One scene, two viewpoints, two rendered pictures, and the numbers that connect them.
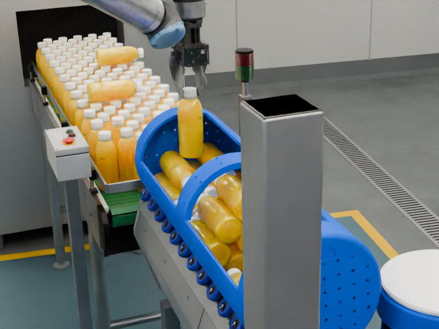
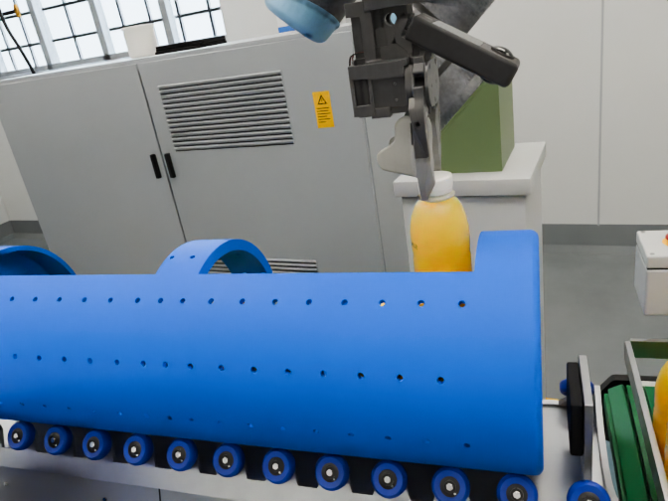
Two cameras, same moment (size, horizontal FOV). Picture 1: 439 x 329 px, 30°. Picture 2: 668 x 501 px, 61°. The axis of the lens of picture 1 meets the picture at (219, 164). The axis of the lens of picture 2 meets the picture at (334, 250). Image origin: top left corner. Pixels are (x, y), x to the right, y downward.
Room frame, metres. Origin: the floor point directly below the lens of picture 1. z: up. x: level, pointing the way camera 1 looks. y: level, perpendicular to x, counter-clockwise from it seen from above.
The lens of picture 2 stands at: (2.39, -0.47, 1.50)
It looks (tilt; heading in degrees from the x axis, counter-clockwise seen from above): 22 degrees down; 131
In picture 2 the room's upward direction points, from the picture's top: 10 degrees counter-clockwise
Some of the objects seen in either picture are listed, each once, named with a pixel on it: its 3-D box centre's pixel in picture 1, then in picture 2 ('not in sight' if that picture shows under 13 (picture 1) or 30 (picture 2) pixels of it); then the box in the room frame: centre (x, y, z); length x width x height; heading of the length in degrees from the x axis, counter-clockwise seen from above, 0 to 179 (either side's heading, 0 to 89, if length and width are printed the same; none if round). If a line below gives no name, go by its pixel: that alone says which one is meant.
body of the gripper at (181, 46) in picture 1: (190, 42); (395, 56); (2.06, 0.06, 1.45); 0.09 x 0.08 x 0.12; 19
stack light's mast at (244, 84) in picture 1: (244, 72); not in sight; (2.71, -0.10, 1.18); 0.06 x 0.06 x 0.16
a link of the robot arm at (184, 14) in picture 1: (189, 8); not in sight; (2.07, 0.06, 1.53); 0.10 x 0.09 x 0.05; 109
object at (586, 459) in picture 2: not in sight; (579, 419); (2.23, 0.12, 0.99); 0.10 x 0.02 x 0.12; 109
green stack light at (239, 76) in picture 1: (244, 71); not in sight; (2.71, -0.10, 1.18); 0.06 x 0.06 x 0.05
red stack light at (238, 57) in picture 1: (244, 58); not in sight; (2.71, -0.10, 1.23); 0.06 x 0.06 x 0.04
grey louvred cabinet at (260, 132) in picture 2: not in sight; (206, 193); (-0.03, 1.40, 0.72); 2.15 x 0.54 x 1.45; 12
